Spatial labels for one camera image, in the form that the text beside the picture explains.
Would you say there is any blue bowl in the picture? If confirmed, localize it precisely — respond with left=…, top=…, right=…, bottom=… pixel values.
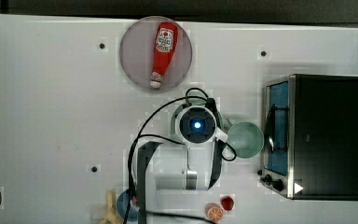
left=116, top=191, right=138, bottom=223

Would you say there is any green mug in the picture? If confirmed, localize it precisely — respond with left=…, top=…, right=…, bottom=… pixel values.
left=227, top=119, right=264, bottom=159

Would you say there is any green oval strainer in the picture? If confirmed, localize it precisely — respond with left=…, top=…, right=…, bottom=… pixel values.
left=172, top=98, right=228, bottom=144

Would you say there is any grey round plate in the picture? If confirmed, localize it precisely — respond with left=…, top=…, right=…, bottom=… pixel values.
left=119, top=16, right=193, bottom=91

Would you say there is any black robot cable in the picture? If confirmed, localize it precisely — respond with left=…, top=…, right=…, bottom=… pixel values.
left=122, top=87, right=238, bottom=224

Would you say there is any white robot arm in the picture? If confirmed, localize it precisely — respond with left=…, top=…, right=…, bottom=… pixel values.
left=128, top=103, right=227, bottom=224

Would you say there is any orange slice toy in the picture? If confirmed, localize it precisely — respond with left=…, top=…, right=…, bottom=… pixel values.
left=205, top=203, right=224, bottom=222

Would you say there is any black toaster oven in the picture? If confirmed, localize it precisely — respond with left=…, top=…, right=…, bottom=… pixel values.
left=257, top=74, right=358, bottom=201

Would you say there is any red ketchup bottle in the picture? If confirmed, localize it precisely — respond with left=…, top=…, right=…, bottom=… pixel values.
left=150, top=21, right=178, bottom=89

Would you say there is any peeled banana toy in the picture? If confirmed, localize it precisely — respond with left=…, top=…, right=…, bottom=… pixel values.
left=90, top=189, right=123, bottom=224

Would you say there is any red strawberry toy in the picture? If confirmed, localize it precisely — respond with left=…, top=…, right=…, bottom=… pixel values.
left=220, top=196, right=234, bottom=211

